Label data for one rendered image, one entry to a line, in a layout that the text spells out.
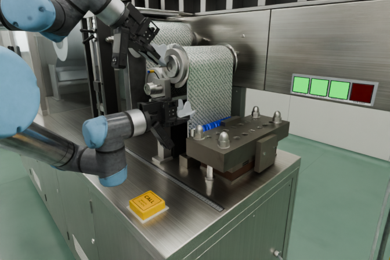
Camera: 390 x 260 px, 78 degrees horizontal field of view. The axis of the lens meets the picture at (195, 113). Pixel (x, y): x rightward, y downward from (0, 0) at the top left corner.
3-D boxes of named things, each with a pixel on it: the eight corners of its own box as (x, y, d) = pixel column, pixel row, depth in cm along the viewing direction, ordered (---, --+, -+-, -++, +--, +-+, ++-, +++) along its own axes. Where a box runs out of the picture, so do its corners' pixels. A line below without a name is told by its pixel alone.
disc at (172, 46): (162, 85, 89) (159, 43, 85) (163, 85, 89) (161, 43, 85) (189, 90, 78) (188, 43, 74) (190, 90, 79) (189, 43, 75)
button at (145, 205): (129, 208, 65) (128, 200, 65) (151, 197, 70) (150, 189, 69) (143, 221, 61) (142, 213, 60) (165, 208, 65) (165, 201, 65)
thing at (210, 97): (187, 133, 85) (187, 80, 79) (229, 118, 100) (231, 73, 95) (188, 133, 84) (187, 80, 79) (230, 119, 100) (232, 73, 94)
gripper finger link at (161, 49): (177, 54, 79) (158, 35, 73) (169, 69, 78) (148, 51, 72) (172, 54, 82) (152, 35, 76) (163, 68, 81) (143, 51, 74)
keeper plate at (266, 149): (253, 170, 82) (256, 140, 79) (269, 161, 89) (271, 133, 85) (260, 173, 80) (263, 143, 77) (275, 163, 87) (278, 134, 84)
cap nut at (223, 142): (215, 145, 73) (215, 132, 71) (222, 142, 75) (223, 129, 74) (224, 150, 70) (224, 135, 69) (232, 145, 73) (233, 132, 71)
